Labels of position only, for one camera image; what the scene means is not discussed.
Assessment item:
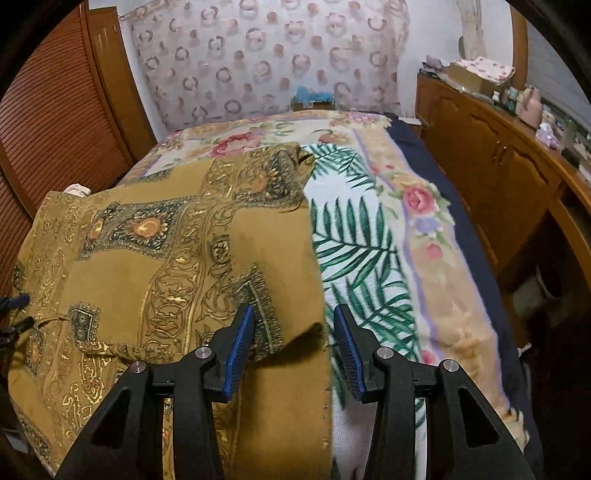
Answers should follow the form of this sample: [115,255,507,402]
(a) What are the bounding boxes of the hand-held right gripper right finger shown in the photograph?
[332,304,536,480]

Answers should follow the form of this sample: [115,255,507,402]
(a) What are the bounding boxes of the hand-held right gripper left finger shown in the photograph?
[54,304,257,480]

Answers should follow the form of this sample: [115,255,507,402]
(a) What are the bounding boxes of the brown patterned shirt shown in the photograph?
[7,142,333,480]

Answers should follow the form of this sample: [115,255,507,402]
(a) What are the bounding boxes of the palm leaf blanket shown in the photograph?
[300,142,430,480]

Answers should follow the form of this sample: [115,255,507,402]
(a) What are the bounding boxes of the floral pink bed cover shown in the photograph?
[385,115,546,480]

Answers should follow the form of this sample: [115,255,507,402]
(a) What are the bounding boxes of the wooden louvred wardrobe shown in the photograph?
[0,2,158,296]

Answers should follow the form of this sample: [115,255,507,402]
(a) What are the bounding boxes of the grey round bin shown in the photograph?
[512,263,566,321]

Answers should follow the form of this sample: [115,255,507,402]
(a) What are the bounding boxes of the wooden sideboard cabinet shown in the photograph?
[414,69,591,352]

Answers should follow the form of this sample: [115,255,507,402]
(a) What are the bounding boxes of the purple tissue pack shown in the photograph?
[536,122,559,148]

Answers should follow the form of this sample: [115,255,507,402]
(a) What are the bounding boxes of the pink thermos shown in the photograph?
[519,85,543,129]

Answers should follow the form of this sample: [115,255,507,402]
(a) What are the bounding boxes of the grey window blind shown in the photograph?
[526,28,591,139]

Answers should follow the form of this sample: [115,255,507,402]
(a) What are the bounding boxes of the beige tied curtain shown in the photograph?
[455,0,488,61]

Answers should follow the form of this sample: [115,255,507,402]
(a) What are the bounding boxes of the ring-patterned sheer curtain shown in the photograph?
[121,0,411,132]

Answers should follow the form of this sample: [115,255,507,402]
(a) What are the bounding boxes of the wooden window frame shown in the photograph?
[510,9,530,88]

